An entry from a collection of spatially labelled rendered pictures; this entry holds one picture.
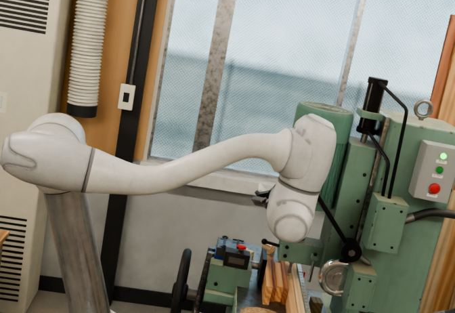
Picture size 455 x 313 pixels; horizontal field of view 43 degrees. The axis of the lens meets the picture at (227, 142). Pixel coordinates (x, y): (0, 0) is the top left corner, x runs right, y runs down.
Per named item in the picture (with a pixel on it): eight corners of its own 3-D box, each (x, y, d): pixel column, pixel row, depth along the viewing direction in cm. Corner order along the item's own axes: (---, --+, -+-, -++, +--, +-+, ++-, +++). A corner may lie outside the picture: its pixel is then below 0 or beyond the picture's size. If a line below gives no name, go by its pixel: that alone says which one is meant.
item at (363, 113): (351, 128, 182) (364, 74, 178) (376, 133, 182) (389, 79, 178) (356, 133, 174) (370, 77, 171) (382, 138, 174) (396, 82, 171)
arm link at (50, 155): (93, 147, 119) (95, 132, 132) (1, 126, 114) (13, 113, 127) (78, 206, 121) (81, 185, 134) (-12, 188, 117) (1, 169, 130)
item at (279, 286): (271, 275, 196) (274, 261, 195) (277, 276, 196) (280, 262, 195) (273, 301, 179) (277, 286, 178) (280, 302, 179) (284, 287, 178)
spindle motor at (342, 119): (276, 189, 192) (295, 97, 186) (328, 198, 193) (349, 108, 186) (279, 206, 175) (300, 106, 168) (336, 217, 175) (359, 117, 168)
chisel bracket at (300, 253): (275, 255, 192) (280, 232, 190) (317, 263, 192) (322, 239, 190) (276, 265, 185) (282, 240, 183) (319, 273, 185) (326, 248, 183)
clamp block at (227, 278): (208, 269, 199) (212, 245, 197) (246, 276, 199) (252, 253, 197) (204, 289, 184) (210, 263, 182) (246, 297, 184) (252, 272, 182)
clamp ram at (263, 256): (240, 269, 195) (244, 244, 193) (261, 273, 195) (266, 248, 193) (239, 281, 187) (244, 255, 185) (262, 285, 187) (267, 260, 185)
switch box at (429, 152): (407, 191, 171) (421, 139, 167) (441, 197, 171) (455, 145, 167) (413, 198, 165) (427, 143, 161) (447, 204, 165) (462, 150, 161)
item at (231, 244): (215, 247, 195) (218, 232, 194) (247, 253, 196) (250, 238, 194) (212, 263, 183) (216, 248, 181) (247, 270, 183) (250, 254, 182)
